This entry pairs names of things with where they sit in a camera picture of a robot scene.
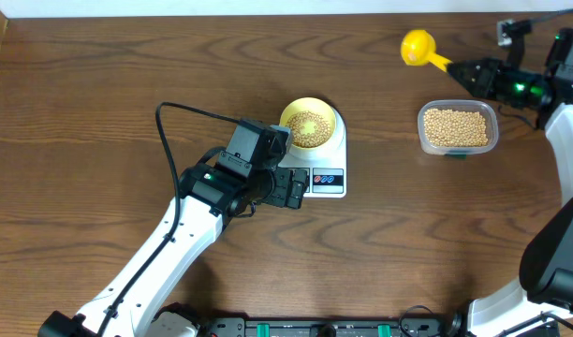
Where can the yellow measuring scoop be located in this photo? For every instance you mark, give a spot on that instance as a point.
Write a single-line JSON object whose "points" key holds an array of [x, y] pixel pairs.
{"points": [[418, 48]]}

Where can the pale yellow bowl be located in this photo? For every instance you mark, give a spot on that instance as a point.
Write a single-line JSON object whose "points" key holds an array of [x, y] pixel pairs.
{"points": [[314, 105]]}

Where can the white digital kitchen scale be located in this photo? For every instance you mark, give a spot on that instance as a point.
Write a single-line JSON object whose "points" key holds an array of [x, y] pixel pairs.
{"points": [[327, 176]]}

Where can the soybeans in container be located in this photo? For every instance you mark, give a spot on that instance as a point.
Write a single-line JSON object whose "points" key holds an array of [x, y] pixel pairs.
{"points": [[455, 128]]}

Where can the soybeans in yellow bowl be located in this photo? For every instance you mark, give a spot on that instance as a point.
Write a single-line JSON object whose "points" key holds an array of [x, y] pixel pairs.
{"points": [[309, 129]]}

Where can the clear plastic container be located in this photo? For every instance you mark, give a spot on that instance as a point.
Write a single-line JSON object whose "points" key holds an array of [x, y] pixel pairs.
{"points": [[465, 105]]}

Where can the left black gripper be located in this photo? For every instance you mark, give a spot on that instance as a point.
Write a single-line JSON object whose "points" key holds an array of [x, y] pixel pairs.
{"points": [[278, 197]]}

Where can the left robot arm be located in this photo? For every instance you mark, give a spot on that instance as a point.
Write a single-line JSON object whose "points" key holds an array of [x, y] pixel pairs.
{"points": [[219, 188]]}

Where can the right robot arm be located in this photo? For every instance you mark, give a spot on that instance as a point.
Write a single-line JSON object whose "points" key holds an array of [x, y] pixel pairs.
{"points": [[543, 292]]}

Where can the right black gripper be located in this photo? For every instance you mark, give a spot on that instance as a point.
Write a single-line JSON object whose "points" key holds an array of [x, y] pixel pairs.
{"points": [[485, 81]]}

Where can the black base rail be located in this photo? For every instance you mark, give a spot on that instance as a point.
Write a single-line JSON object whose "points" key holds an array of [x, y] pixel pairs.
{"points": [[416, 321]]}

